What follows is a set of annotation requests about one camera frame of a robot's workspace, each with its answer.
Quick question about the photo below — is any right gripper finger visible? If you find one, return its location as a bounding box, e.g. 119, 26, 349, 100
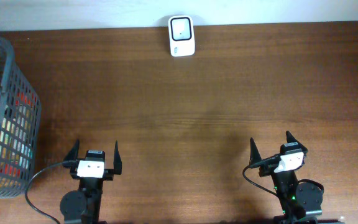
249, 138, 262, 169
285, 131, 308, 154

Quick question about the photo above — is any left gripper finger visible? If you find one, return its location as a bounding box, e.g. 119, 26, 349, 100
62, 139, 80, 168
113, 141, 122, 175

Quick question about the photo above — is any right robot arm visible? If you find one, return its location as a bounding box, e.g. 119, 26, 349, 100
242, 131, 324, 223

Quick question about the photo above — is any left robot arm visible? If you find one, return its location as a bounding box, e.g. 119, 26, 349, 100
60, 140, 122, 224

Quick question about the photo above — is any white barcode scanner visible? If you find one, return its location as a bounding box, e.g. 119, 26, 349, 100
168, 15, 196, 57

